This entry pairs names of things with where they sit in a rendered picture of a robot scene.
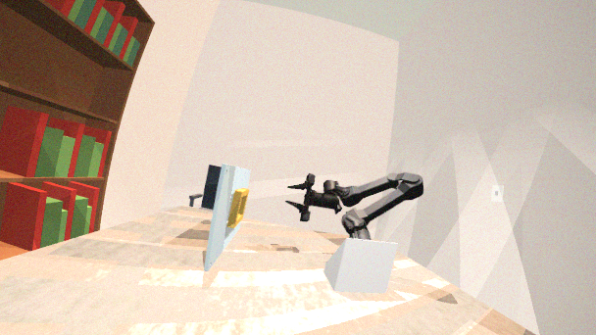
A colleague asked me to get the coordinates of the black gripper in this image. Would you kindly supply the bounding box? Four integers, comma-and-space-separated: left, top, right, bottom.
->
285, 173, 327, 221

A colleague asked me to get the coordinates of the gold picture frame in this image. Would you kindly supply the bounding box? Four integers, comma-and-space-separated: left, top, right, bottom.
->
226, 189, 249, 228

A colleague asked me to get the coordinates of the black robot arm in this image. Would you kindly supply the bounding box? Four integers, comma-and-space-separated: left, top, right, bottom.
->
323, 172, 423, 241

